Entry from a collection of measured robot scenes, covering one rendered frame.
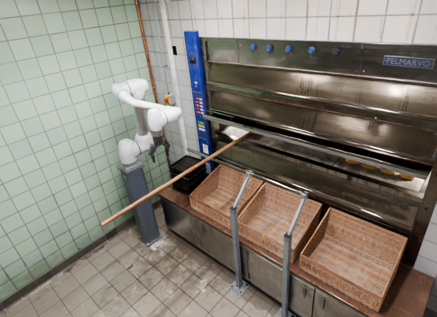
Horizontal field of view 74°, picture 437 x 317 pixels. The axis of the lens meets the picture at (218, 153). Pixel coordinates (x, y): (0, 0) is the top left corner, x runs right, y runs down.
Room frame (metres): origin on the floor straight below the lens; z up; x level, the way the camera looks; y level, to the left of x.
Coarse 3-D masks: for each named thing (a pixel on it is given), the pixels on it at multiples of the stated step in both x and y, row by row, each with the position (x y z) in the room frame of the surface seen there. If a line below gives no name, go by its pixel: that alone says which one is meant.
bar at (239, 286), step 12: (204, 156) 2.25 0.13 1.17; (240, 168) 1.97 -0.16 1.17; (264, 180) 1.80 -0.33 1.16; (240, 192) 1.83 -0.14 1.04; (300, 192) 1.59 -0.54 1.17; (300, 204) 1.55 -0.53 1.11; (288, 240) 1.40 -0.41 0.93; (288, 252) 1.40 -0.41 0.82; (240, 264) 1.76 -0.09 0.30; (288, 264) 1.40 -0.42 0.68; (240, 276) 1.75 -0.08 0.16; (288, 276) 1.41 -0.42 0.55; (240, 288) 1.73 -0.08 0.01; (288, 288) 1.42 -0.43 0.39; (288, 300) 1.42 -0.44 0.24; (288, 312) 1.46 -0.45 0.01
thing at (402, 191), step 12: (240, 144) 2.44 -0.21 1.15; (252, 144) 2.35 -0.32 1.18; (276, 156) 2.15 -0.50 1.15; (288, 156) 2.08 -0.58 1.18; (324, 168) 1.85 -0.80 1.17; (336, 168) 1.83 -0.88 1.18; (360, 180) 1.67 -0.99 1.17; (372, 180) 1.64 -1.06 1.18; (396, 192) 1.50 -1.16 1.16; (408, 192) 1.47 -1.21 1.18; (420, 192) 1.46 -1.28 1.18
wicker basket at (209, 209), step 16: (208, 176) 2.47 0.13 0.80; (224, 176) 2.52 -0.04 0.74; (240, 176) 2.39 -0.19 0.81; (192, 192) 2.30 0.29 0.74; (208, 192) 2.44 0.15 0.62; (224, 192) 2.45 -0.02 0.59; (256, 192) 2.14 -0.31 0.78; (192, 208) 2.25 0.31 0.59; (208, 208) 2.09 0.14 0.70; (224, 208) 2.20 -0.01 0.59; (240, 208) 1.97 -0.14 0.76; (224, 224) 1.96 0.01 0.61
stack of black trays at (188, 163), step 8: (184, 160) 2.71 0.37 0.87; (192, 160) 2.69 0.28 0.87; (200, 160) 2.67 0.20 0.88; (176, 168) 2.56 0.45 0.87; (184, 168) 2.55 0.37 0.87; (200, 168) 2.57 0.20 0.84; (184, 176) 2.46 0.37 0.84; (192, 176) 2.48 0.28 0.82; (200, 176) 2.57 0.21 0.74; (176, 184) 2.56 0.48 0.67; (184, 184) 2.48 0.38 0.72; (192, 184) 2.46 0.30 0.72; (184, 192) 2.50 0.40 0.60
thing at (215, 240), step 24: (168, 192) 2.56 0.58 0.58; (168, 216) 2.50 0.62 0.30; (192, 216) 2.20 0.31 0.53; (192, 240) 2.24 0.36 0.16; (216, 240) 1.99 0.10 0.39; (240, 240) 1.77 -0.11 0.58; (264, 264) 1.61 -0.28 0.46; (384, 264) 1.40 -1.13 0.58; (264, 288) 1.61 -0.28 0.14; (312, 288) 1.31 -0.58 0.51; (408, 288) 1.20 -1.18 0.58; (312, 312) 1.32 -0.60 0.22; (336, 312) 1.18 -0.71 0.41; (360, 312) 1.08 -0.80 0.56; (384, 312) 1.06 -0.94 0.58; (408, 312) 1.04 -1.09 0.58
